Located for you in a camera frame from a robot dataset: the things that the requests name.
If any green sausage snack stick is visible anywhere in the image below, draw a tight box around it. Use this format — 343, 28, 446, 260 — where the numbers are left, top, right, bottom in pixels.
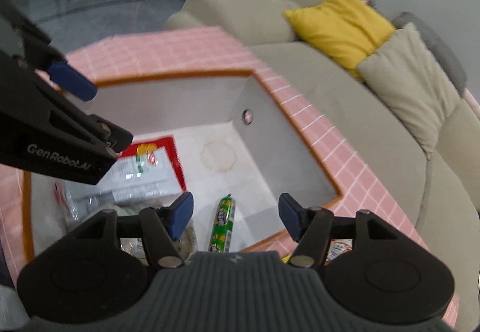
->
208, 194, 235, 253

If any white snack pouch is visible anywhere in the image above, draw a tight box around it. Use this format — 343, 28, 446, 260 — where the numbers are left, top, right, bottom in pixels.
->
55, 160, 181, 221

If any red noodle snack bag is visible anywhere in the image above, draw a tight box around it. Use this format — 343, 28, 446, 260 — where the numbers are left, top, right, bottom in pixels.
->
325, 239, 352, 265

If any yellow snack packet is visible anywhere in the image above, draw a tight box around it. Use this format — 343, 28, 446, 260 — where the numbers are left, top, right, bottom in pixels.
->
281, 254, 292, 263

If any red snack bag in box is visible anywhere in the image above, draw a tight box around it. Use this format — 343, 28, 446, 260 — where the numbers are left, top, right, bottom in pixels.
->
119, 135, 187, 191

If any orange cardboard box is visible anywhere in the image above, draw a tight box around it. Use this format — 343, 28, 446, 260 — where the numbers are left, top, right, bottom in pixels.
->
21, 68, 344, 265

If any beige sofa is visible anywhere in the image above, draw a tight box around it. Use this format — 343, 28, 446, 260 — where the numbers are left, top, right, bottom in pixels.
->
165, 0, 479, 331

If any beige cushion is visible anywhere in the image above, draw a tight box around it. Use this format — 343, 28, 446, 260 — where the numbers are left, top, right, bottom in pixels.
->
357, 23, 461, 156

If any yellow cushion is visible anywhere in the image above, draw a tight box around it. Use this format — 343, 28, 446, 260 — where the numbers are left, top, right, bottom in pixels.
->
284, 0, 395, 83

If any grey cushion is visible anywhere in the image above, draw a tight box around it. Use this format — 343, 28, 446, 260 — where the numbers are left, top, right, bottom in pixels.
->
391, 11, 467, 97

